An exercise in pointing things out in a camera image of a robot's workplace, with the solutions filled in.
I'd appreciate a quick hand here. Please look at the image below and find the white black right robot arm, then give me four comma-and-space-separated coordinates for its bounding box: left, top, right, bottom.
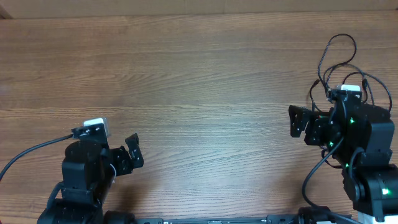
289, 102, 397, 222

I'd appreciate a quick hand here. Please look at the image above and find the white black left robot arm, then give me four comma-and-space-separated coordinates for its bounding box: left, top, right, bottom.
37, 133, 144, 224

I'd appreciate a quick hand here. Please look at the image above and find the black USB cable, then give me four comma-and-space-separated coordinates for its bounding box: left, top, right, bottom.
317, 33, 376, 105

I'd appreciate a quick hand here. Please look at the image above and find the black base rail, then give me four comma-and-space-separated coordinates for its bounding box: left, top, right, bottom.
104, 205, 352, 224

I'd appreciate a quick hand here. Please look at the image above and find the thin black cable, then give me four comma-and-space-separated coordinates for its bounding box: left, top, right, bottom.
308, 72, 393, 113

